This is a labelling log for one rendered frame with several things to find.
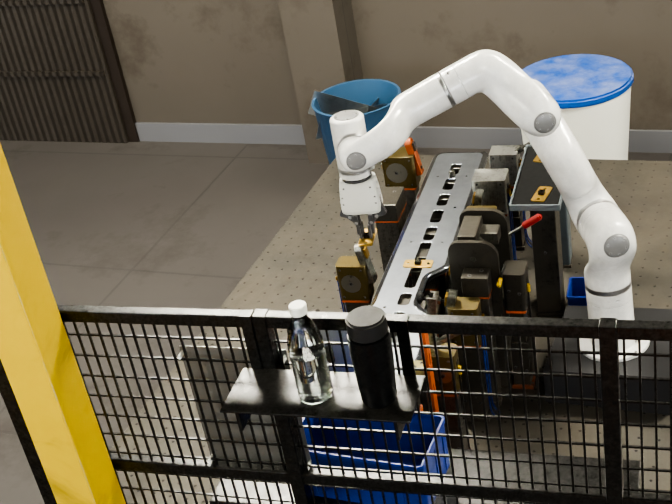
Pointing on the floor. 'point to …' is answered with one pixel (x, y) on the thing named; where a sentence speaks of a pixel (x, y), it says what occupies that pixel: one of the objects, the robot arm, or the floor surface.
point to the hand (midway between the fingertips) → (366, 229)
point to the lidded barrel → (590, 100)
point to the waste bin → (371, 94)
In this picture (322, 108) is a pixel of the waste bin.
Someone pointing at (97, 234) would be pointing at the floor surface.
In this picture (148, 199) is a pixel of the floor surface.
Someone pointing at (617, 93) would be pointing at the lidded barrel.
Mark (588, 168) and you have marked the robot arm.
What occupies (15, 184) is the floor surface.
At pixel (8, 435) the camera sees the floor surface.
